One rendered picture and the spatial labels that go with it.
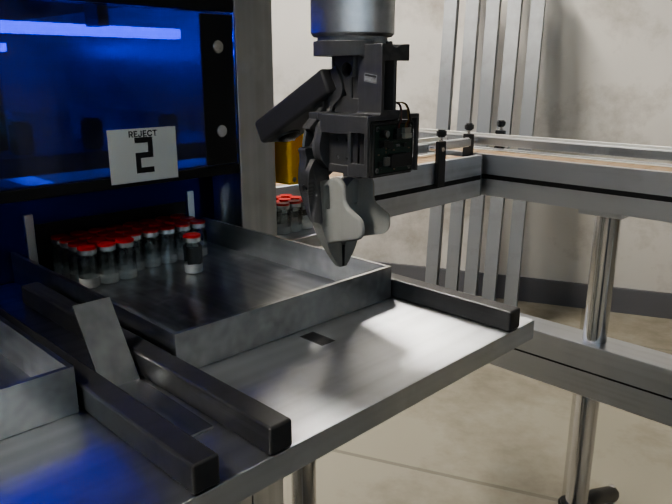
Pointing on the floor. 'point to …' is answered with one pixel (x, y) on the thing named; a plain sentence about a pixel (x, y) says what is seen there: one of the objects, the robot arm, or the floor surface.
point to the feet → (599, 495)
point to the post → (255, 59)
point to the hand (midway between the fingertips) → (336, 252)
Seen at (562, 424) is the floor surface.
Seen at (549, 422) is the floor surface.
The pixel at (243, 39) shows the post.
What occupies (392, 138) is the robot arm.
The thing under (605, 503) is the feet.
